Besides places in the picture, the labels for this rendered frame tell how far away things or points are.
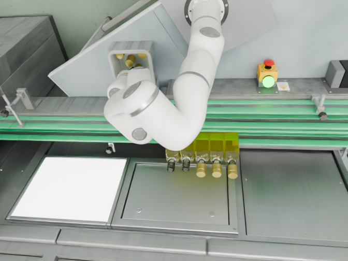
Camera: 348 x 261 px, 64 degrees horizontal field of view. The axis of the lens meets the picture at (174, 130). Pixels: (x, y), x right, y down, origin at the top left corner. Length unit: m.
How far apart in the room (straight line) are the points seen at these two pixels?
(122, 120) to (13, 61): 1.15
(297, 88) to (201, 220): 0.64
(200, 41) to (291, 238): 0.74
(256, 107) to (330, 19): 0.40
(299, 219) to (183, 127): 0.71
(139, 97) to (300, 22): 0.78
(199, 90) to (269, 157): 0.80
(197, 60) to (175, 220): 0.63
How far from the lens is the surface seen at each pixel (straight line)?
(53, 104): 1.45
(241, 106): 1.12
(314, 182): 1.30
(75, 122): 1.32
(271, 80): 1.15
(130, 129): 0.67
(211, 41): 0.77
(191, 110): 0.59
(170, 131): 0.58
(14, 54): 1.76
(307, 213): 1.20
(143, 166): 1.25
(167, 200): 1.13
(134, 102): 0.55
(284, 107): 1.14
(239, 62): 1.21
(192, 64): 0.67
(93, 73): 1.34
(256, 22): 1.10
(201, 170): 1.03
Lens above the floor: 1.80
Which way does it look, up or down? 47 degrees down
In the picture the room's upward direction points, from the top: 171 degrees counter-clockwise
